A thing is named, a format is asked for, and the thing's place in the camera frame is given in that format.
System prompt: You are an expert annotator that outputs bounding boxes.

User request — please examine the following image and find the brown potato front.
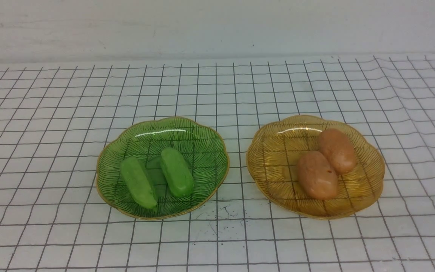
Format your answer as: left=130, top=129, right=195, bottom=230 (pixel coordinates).
left=296, top=150, right=339, bottom=200

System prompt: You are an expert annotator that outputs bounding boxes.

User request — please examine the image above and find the brown potato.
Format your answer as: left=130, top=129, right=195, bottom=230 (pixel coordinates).
left=318, top=128, right=357, bottom=175
left=296, top=150, right=339, bottom=200

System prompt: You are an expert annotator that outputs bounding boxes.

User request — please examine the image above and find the green glass leaf plate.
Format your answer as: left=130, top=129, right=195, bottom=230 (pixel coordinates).
left=95, top=116, right=230, bottom=220

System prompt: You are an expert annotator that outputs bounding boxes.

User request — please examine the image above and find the amber glass leaf plate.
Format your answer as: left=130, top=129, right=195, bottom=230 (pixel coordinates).
left=246, top=115, right=385, bottom=220

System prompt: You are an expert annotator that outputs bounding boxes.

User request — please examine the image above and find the white grid tablecloth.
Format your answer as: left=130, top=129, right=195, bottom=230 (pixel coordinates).
left=0, top=55, right=435, bottom=272

